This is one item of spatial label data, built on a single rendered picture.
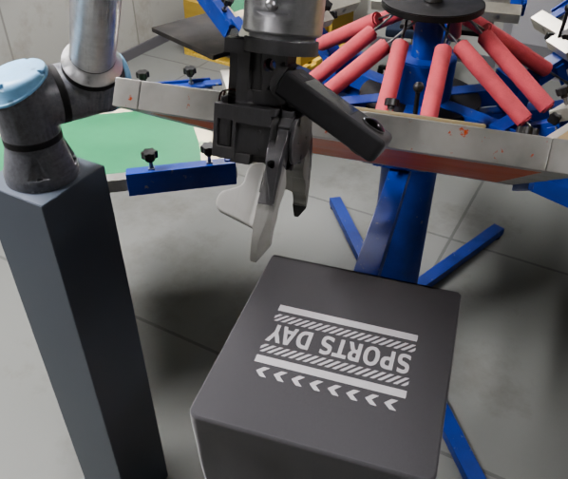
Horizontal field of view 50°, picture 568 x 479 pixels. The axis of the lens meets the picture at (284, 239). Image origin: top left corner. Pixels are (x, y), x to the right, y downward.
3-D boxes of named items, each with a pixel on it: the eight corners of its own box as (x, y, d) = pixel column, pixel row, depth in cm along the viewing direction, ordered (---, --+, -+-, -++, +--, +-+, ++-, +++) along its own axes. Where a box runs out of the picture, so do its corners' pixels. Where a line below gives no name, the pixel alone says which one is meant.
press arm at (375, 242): (335, 427, 120) (337, 408, 117) (306, 418, 122) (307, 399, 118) (422, 137, 214) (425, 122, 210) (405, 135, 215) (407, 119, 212)
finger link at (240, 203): (208, 252, 59) (233, 164, 62) (266, 264, 58) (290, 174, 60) (198, 243, 57) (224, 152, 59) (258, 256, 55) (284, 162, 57)
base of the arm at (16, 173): (-11, 181, 128) (-26, 138, 122) (44, 149, 138) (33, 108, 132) (41, 201, 122) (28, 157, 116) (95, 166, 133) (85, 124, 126)
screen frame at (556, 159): (581, 177, 68) (589, 143, 67) (111, 105, 82) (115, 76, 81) (512, 184, 143) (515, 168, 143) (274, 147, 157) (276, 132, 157)
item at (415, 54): (428, 357, 247) (501, 17, 165) (331, 335, 257) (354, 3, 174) (440, 293, 277) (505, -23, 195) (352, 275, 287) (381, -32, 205)
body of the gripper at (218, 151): (237, 148, 67) (245, 31, 63) (313, 161, 65) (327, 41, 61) (210, 162, 60) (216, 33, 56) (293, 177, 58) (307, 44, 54)
